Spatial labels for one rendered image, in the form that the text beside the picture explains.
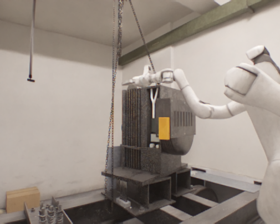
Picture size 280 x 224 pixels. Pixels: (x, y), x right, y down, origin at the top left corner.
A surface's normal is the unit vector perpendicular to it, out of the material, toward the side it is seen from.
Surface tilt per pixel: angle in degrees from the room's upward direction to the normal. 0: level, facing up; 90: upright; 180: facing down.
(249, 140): 90
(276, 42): 90
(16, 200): 90
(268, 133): 90
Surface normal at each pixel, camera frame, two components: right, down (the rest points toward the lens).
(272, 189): -0.80, -0.04
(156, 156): -0.62, -0.04
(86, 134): 0.59, -0.04
